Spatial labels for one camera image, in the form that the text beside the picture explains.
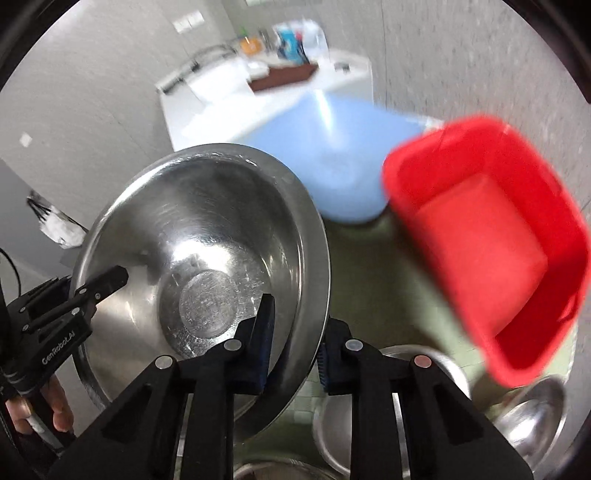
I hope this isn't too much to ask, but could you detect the orange container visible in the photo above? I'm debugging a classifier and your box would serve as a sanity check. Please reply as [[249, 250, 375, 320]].
[[239, 36, 264, 57]]

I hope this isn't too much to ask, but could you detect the large steel bowl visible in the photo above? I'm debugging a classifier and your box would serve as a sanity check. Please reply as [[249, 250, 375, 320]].
[[72, 144, 331, 442]]

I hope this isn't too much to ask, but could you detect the double wall socket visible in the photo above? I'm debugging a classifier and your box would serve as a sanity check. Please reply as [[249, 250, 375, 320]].
[[172, 10, 204, 34]]

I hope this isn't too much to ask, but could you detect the plastic bag with blue pack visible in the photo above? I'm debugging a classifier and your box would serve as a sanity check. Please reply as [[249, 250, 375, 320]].
[[273, 19, 329, 65]]

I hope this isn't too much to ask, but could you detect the small black hook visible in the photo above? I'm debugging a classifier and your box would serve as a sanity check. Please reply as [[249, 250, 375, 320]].
[[334, 62, 351, 72]]

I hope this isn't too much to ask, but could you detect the white sink counter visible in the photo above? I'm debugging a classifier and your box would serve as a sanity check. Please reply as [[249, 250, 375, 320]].
[[158, 49, 374, 151]]

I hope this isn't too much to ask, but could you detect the small steel bowl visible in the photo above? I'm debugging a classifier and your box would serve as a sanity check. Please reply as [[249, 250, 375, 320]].
[[312, 345, 471, 478], [233, 459, 339, 480]]

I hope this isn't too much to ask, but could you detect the round table with tablecloth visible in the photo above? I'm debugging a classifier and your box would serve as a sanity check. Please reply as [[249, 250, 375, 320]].
[[276, 214, 578, 480]]

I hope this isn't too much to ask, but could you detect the medium steel bowl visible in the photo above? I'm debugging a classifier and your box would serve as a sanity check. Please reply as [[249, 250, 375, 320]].
[[493, 375, 567, 472]]

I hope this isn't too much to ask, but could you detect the blue plastic plate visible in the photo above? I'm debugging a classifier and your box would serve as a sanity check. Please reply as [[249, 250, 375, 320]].
[[239, 93, 426, 224]]

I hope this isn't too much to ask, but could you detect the brown cloth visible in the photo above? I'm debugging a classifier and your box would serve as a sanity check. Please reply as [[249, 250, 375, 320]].
[[247, 63, 318, 93]]

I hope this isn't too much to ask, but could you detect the white wall switch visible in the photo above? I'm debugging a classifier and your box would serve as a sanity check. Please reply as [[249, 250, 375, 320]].
[[19, 132, 32, 148]]

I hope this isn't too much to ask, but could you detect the white tote bag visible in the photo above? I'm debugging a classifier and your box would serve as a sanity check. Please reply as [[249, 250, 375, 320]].
[[26, 190, 87, 250]]

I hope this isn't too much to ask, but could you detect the black cable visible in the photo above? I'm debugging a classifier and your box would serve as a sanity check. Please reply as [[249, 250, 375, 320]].
[[158, 45, 240, 93]]

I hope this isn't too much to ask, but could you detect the person's left hand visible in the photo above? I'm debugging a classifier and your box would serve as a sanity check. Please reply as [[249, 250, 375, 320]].
[[5, 374, 75, 435]]

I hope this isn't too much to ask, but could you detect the red plastic basin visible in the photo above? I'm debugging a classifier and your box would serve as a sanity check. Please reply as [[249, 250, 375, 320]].
[[382, 115, 590, 388]]

